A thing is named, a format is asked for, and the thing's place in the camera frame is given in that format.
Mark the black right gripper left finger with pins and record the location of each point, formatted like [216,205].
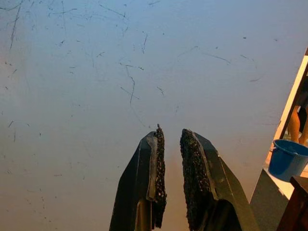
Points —
[137,183]

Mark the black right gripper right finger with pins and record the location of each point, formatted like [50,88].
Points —
[207,183]

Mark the blue plastic bucket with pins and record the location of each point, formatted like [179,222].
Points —
[288,161]

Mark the dark brown wooden furniture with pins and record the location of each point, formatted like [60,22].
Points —
[297,204]

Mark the person's bare legs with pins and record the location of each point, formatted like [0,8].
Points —
[294,125]

